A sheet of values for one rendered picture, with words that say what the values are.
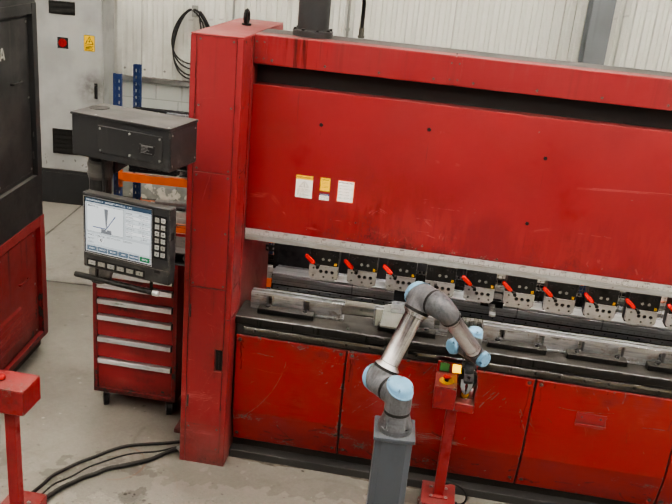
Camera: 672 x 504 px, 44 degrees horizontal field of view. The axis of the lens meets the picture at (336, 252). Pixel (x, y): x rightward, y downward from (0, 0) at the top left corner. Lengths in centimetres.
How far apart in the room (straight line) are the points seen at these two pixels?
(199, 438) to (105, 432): 63
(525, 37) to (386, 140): 442
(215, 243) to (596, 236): 186
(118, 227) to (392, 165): 133
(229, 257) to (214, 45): 102
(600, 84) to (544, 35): 436
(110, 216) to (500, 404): 215
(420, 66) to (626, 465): 229
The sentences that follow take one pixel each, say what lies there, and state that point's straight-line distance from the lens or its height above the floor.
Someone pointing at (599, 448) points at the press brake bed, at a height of 43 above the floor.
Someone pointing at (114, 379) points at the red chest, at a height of 21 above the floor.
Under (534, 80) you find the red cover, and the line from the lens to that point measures 398.
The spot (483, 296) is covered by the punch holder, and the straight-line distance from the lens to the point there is 427.
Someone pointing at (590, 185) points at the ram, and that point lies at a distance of 413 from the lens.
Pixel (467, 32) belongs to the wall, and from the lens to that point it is 827.
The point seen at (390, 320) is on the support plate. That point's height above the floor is 100.
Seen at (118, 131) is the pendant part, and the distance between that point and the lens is 373.
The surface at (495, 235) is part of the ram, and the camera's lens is 416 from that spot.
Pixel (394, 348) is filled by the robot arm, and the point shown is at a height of 110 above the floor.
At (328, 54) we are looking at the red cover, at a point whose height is 224.
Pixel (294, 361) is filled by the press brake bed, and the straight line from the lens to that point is 442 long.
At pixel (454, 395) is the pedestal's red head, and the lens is 412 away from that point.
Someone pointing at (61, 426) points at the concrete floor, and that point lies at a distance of 512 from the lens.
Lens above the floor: 275
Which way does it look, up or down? 21 degrees down
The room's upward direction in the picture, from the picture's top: 5 degrees clockwise
